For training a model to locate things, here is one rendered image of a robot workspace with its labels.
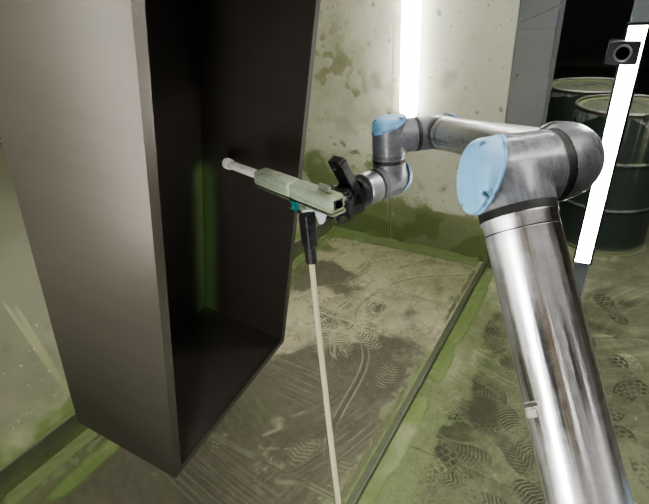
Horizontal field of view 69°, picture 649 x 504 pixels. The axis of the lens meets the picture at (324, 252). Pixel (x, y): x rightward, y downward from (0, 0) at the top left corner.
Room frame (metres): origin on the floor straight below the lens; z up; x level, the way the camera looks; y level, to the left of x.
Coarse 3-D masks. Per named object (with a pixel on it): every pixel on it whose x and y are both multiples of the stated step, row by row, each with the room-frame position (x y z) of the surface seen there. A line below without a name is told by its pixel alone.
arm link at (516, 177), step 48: (480, 144) 0.69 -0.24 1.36; (528, 144) 0.67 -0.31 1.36; (480, 192) 0.64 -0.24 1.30; (528, 192) 0.62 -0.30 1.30; (528, 240) 0.59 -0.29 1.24; (528, 288) 0.55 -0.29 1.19; (576, 288) 0.55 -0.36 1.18; (528, 336) 0.52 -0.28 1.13; (576, 336) 0.50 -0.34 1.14; (528, 384) 0.49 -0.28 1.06; (576, 384) 0.46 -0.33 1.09; (576, 432) 0.43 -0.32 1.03; (576, 480) 0.39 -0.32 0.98; (624, 480) 0.39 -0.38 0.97
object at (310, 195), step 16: (224, 160) 1.32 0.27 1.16; (256, 176) 1.17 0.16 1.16; (272, 176) 1.13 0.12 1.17; (288, 176) 1.11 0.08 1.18; (272, 192) 1.12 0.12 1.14; (288, 192) 1.07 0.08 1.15; (304, 192) 1.01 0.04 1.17; (320, 192) 0.99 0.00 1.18; (336, 192) 0.98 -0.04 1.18; (304, 208) 1.02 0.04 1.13; (320, 208) 0.97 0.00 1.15; (336, 208) 0.95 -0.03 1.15; (304, 224) 1.04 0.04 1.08; (304, 240) 1.04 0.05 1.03
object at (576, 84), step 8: (568, 80) 3.73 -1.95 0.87; (576, 80) 3.73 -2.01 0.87; (584, 80) 3.71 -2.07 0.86; (592, 80) 3.68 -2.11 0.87; (600, 80) 3.66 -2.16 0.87; (608, 80) 3.63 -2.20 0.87; (568, 88) 3.47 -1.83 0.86; (576, 88) 3.45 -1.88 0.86; (584, 88) 3.43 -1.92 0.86; (592, 88) 3.41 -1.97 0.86; (600, 88) 3.40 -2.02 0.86; (608, 88) 3.38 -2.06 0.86
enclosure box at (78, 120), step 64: (0, 0) 0.83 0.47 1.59; (64, 0) 0.77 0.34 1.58; (128, 0) 0.72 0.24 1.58; (192, 0) 1.39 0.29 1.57; (256, 0) 1.33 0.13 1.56; (320, 0) 1.25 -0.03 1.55; (0, 64) 0.86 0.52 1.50; (64, 64) 0.79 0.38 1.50; (128, 64) 0.73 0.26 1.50; (192, 64) 1.40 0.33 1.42; (256, 64) 1.34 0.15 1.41; (0, 128) 0.89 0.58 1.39; (64, 128) 0.81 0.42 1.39; (128, 128) 0.74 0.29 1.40; (192, 128) 1.41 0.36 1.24; (256, 128) 1.35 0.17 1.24; (64, 192) 0.84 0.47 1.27; (128, 192) 0.76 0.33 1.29; (192, 192) 1.42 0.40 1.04; (256, 192) 1.37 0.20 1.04; (64, 256) 0.87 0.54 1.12; (128, 256) 0.78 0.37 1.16; (192, 256) 1.43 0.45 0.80; (256, 256) 1.39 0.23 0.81; (64, 320) 0.91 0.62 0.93; (128, 320) 0.81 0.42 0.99; (192, 320) 1.43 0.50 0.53; (256, 320) 1.41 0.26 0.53; (128, 384) 0.85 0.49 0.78; (192, 384) 1.14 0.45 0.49; (128, 448) 0.89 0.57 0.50; (192, 448) 0.91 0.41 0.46
